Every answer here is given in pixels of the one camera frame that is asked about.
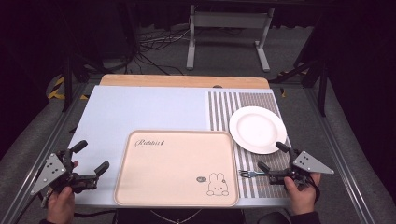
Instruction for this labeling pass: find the white round plate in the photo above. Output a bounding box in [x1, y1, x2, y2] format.
[228, 105, 288, 155]

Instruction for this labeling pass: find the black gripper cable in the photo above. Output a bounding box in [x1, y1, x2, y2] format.
[306, 175, 321, 204]
[73, 209, 118, 218]

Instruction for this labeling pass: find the thin silver necklace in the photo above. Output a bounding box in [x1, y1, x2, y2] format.
[149, 208, 204, 224]

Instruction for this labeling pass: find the striped grey placemat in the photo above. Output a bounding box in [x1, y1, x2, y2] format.
[207, 91, 292, 199]

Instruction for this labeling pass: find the person's left hand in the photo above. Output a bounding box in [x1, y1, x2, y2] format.
[46, 185, 77, 224]

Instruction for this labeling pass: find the black tripod stand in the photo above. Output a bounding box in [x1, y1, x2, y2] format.
[60, 54, 106, 113]
[269, 59, 329, 118]

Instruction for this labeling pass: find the person's dark clothed torso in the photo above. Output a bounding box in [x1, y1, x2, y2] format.
[115, 208, 246, 224]

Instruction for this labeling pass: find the bundle of floor cables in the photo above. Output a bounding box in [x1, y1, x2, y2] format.
[134, 24, 191, 77]

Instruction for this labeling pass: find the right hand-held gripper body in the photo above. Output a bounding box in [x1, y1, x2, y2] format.
[267, 148, 335, 191]

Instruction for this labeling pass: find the beige tray with rabbit print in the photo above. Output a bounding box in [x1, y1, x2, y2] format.
[113, 130, 240, 208]

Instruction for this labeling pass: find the light blue table mat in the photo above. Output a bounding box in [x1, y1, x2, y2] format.
[68, 85, 292, 209]

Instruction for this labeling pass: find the person's right hand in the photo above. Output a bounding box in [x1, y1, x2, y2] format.
[283, 173, 321, 216]

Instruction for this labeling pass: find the grey metal stand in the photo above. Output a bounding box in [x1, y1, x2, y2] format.
[186, 4, 276, 73]

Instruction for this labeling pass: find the aluminium frame rail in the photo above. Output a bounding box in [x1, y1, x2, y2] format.
[0, 83, 92, 224]
[303, 87, 376, 224]

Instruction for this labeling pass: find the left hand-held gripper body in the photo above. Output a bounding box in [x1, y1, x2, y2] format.
[30, 148, 98, 196]

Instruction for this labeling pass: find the metal fork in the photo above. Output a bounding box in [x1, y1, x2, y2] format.
[238, 169, 267, 179]

